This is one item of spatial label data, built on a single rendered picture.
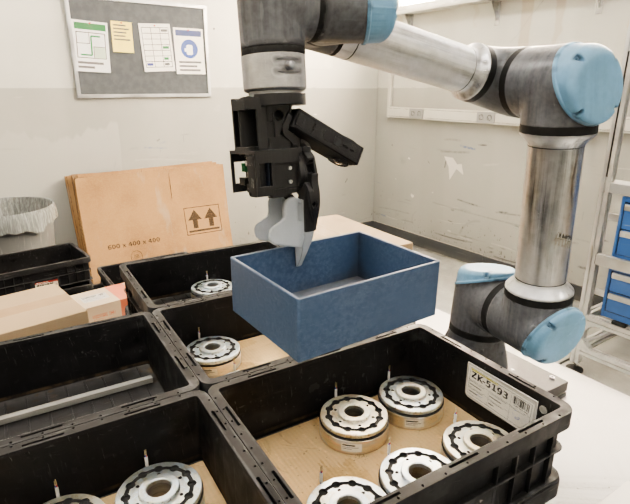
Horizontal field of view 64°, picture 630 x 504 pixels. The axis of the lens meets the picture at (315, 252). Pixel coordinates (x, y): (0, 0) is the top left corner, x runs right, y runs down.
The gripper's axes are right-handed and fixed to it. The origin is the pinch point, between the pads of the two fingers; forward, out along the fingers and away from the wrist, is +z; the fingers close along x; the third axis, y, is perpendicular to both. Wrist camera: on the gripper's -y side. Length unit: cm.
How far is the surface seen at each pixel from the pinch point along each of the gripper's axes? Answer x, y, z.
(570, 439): 9, -51, 43
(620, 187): -57, -193, 15
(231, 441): 4.9, 13.8, 19.3
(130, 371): -36.1, 16.5, 25.8
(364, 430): 3.8, -6.6, 26.5
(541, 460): 22.1, -21.0, 26.9
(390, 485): 14.2, -2.5, 27.0
